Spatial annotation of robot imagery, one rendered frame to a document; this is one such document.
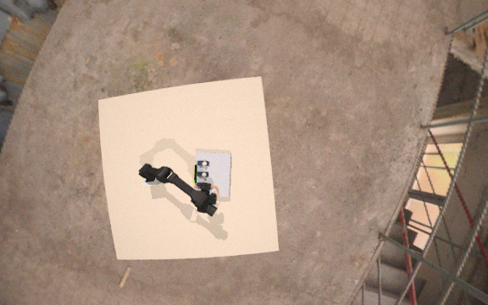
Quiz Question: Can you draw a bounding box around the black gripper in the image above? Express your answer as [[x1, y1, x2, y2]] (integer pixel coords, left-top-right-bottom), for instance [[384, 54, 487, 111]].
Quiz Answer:
[[197, 182, 211, 214]]

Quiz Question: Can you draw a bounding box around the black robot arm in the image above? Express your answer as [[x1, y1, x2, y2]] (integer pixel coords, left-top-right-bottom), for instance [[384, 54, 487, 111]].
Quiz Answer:
[[139, 164, 217, 217]]

